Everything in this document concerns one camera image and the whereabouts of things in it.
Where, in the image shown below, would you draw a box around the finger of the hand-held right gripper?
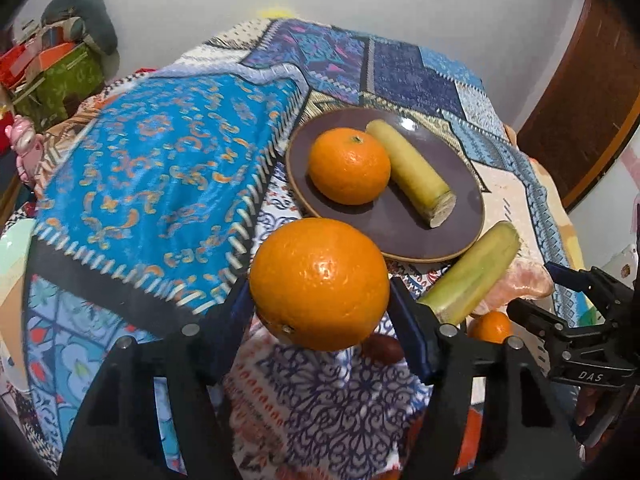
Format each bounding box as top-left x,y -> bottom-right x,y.
544,261 -> 608,294
506,298 -> 581,347

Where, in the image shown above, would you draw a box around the brown wooden door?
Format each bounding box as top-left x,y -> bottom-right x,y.
517,0 -> 640,212

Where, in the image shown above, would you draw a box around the green-yellow banana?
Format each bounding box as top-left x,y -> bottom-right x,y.
417,221 -> 521,326

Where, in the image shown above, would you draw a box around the yellow banana with cut end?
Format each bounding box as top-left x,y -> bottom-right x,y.
365,119 -> 457,230

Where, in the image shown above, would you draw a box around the pale green cushion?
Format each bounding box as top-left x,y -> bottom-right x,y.
0,219 -> 37,393

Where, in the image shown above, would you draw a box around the small orange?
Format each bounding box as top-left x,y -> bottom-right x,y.
467,310 -> 514,345

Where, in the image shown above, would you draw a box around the pink toy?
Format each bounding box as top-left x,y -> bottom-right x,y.
4,114 -> 47,183

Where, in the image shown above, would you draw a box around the large orange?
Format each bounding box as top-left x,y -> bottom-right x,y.
249,217 -> 391,352

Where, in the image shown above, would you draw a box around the dark red fruit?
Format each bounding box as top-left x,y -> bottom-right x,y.
361,335 -> 405,364

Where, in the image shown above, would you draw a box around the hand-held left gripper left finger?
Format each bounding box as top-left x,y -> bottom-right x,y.
57,277 -> 257,480

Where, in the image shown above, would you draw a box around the brown round plate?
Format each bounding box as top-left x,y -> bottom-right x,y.
285,107 -> 485,264

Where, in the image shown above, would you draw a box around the grey-green pillow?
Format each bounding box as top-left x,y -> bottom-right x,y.
40,0 -> 120,57

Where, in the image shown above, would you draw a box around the red and orange boxes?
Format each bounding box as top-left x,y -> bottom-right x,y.
0,27 -> 81,90

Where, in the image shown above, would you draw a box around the patchwork printed blanket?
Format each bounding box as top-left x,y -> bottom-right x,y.
0,17 -> 601,480

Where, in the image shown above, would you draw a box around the orange with green stem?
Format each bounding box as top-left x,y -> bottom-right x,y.
307,128 -> 392,206

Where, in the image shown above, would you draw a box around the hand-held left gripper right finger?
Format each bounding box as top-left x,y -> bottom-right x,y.
387,276 -> 587,480

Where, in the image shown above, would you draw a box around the peeled orange segments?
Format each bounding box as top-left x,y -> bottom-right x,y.
472,254 -> 555,317

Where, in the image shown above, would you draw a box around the white printed bag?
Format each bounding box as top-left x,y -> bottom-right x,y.
599,240 -> 640,288

